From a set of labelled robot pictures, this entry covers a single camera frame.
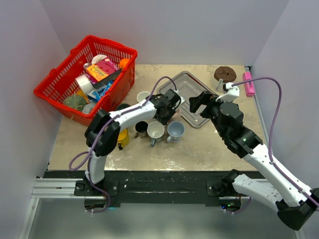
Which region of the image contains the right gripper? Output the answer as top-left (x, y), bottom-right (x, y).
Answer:
top-left (189, 91), bottom-right (233, 138)

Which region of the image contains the light blue mug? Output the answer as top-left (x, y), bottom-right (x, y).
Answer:
top-left (136, 91), bottom-right (150, 103)

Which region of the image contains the grey mug white base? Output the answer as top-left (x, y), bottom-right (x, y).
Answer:
top-left (166, 121), bottom-right (185, 143)

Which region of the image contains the dark blue-grey mug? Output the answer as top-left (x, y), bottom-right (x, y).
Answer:
top-left (147, 121), bottom-right (165, 147)

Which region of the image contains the small maroon cup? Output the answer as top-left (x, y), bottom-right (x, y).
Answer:
top-left (134, 121), bottom-right (149, 138)

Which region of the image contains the dark grey mug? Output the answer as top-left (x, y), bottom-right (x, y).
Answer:
top-left (116, 103), bottom-right (130, 111)

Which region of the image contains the yellow mug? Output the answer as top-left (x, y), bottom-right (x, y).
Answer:
top-left (117, 128), bottom-right (130, 150)

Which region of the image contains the pink white mug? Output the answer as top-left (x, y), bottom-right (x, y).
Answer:
top-left (171, 108), bottom-right (181, 121)

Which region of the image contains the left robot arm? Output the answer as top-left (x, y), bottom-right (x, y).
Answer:
top-left (85, 89), bottom-right (185, 195)

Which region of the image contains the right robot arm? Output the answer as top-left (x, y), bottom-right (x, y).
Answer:
top-left (189, 91), bottom-right (319, 231)

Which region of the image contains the metal tray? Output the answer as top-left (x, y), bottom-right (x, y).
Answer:
top-left (157, 71), bottom-right (220, 129)

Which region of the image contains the white cup brown lid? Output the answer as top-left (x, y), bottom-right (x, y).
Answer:
top-left (213, 66), bottom-right (237, 92)

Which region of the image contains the pink box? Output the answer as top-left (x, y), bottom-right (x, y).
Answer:
top-left (242, 71), bottom-right (255, 97)

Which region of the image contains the orange ball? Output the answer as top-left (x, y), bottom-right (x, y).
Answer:
top-left (119, 58), bottom-right (129, 69)

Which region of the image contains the pink snack packet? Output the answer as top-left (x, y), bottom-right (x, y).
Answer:
top-left (91, 54), bottom-right (119, 75)

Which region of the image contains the black knife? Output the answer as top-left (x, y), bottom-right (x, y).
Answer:
top-left (93, 69), bottom-right (122, 90)

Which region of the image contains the blue white carton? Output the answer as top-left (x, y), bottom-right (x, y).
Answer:
top-left (87, 83), bottom-right (112, 103)

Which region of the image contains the orange snack packet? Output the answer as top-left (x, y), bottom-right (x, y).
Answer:
top-left (86, 64), bottom-right (109, 82)

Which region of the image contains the white tape roll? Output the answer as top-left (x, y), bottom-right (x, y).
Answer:
top-left (75, 74), bottom-right (94, 95)

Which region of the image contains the green melon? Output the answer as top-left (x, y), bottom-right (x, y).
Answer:
top-left (63, 95), bottom-right (87, 112)

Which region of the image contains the red plastic basket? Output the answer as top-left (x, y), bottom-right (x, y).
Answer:
top-left (33, 35), bottom-right (138, 125)

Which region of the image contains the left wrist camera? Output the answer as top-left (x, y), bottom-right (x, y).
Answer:
top-left (173, 90), bottom-right (185, 108)

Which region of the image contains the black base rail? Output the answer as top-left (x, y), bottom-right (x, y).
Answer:
top-left (43, 169), bottom-right (241, 210)

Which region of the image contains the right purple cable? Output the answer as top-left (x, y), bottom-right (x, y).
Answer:
top-left (231, 76), bottom-right (319, 207)

